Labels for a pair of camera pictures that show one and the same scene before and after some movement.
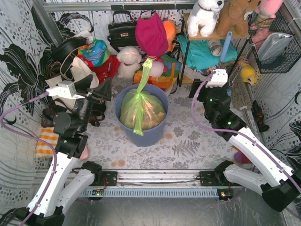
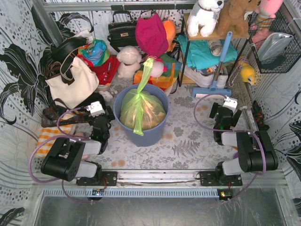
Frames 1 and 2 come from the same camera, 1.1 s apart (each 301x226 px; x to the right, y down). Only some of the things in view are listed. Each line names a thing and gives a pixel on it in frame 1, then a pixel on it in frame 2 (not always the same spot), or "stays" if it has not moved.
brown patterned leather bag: [96, 115] stays
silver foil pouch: [271, 44] stays
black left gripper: [91, 97] to [109, 113]
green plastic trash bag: [142, 110] stays
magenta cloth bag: [151, 36] stays
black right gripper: [202, 93] to [213, 110]
